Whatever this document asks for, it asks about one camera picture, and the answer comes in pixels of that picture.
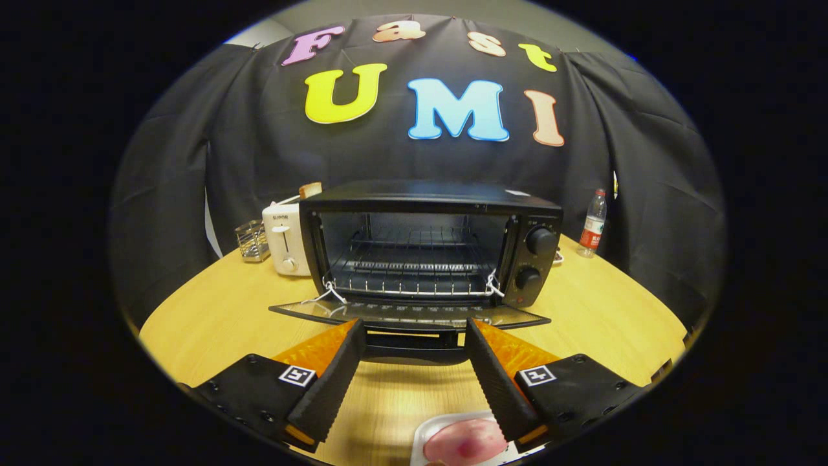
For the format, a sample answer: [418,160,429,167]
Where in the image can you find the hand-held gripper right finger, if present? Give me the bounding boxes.
[466,317,648,452]

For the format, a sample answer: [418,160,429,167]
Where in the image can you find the black backdrop cloth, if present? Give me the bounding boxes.
[107,13,728,331]

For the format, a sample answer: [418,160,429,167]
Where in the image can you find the clear water bottle red label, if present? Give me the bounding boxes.
[577,188,607,258]

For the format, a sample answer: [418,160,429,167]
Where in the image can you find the pink ham slice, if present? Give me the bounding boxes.
[424,417,508,465]

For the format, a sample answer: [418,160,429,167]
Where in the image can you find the black toaster oven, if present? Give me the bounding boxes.
[269,180,563,366]

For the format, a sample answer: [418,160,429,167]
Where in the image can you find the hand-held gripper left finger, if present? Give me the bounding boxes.
[188,318,366,452]

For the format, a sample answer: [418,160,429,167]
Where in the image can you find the white pop-up toaster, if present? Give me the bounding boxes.
[262,202,312,278]

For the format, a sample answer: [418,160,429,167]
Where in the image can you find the white rectangular food tray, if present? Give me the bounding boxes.
[410,410,528,466]

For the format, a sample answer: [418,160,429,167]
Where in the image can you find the metal wire basket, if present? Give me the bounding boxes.
[234,220,271,263]

